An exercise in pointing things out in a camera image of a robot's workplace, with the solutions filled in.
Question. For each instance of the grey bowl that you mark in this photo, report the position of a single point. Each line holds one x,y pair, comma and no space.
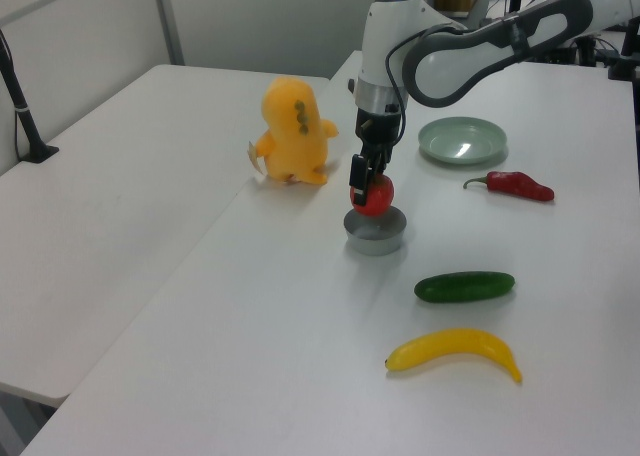
375,236

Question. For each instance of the green cucumber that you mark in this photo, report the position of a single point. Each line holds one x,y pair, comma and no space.
465,287

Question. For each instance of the yellow banana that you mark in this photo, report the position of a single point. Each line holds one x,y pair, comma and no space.
450,348

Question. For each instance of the red apple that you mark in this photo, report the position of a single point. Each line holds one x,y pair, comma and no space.
380,198

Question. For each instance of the pale green plate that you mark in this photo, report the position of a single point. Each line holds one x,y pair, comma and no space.
462,141

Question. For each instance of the black background equipment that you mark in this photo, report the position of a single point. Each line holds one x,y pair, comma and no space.
600,51

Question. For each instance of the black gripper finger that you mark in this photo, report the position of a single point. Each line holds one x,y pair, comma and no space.
358,173
380,166

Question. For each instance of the red chili pepper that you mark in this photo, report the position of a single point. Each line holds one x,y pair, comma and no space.
515,183

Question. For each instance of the black pole with clamp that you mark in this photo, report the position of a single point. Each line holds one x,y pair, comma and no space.
22,111

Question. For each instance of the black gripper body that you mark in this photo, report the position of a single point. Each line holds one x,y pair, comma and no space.
377,133

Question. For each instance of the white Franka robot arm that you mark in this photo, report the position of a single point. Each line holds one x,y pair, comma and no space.
385,36

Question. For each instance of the orange dinosaur plush toy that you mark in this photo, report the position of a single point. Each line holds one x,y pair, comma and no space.
295,136

